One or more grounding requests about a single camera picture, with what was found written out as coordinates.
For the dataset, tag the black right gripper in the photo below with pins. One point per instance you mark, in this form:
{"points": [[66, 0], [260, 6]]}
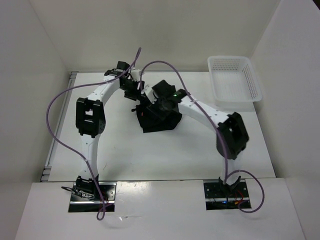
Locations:
{"points": [[157, 99]]}

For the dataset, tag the black shorts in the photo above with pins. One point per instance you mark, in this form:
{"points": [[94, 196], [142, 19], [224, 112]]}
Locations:
{"points": [[152, 119]]}

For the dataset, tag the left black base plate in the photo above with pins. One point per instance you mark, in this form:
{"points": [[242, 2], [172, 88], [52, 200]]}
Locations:
{"points": [[81, 202]]}

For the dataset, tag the white plastic basket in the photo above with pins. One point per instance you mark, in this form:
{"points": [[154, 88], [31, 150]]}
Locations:
{"points": [[233, 80]]}

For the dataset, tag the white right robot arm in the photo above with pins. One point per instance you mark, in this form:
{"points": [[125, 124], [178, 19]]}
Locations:
{"points": [[231, 134]]}

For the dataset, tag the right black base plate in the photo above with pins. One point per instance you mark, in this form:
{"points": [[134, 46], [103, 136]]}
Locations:
{"points": [[216, 199]]}

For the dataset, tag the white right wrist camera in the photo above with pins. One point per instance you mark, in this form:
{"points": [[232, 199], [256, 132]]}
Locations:
{"points": [[150, 94]]}

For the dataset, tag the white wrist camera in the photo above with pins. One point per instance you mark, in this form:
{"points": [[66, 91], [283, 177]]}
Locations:
{"points": [[150, 94], [136, 74]]}

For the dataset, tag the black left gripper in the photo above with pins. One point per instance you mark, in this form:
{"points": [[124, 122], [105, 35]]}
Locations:
{"points": [[135, 94]]}

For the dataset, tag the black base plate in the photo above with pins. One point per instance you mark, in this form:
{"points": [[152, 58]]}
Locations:
{"points": [[81, 202], [216, 199]]}

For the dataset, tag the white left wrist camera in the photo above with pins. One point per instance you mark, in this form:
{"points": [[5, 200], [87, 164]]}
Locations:
{"points": [[136, 74]]}

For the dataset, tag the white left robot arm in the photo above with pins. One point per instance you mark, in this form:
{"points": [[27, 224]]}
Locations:
{"points": [[90, 121]]}

